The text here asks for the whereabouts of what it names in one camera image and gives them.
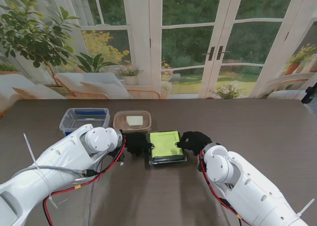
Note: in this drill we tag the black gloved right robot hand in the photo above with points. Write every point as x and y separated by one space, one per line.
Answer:
195 141

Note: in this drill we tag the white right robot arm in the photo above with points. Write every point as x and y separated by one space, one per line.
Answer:
242 184

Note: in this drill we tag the clear lid with green sheet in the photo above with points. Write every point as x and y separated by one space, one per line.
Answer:
164 144

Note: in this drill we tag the small clear lid white label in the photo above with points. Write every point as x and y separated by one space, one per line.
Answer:
135 119

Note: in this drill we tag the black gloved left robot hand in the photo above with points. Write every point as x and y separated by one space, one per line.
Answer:
136 143

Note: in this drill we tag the brown translucent container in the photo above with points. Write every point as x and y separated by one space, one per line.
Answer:
119 124

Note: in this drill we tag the clear container with blue clips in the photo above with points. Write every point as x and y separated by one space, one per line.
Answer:
81 117

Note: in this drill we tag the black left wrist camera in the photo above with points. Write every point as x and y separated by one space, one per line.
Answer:
120 157

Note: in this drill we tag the black plastic container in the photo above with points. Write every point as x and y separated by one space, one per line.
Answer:
168 159

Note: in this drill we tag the black tripod stand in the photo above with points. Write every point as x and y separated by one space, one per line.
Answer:
309 93

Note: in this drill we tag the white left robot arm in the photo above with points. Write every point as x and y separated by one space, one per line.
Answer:
49 166

